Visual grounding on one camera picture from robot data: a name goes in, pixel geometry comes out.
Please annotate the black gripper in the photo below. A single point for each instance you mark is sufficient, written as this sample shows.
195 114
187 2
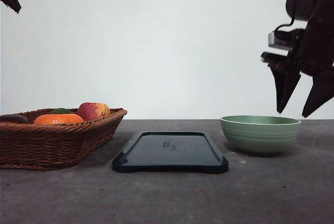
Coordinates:
313 53

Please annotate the light green ceramic bowl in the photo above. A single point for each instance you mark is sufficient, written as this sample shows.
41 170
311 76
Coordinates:
260 134

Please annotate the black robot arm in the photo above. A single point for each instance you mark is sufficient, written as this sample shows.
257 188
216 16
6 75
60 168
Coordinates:
301 10

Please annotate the brown wicker basket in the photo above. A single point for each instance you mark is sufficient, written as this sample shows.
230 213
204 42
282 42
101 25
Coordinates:
53 146

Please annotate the dark purple fruit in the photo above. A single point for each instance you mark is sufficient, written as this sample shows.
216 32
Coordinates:
13 118

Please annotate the dark green fruit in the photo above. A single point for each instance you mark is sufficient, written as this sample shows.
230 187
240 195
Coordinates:
61 111

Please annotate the orange tangerine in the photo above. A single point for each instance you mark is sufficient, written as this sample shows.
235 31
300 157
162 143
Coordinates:
58 119

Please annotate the red yellow apple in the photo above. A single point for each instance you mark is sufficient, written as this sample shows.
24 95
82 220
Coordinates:
91 111

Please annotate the black rectangular tray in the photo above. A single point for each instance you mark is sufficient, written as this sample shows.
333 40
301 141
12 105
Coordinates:
171 152

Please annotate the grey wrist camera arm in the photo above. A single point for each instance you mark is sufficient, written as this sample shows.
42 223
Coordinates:
293 39

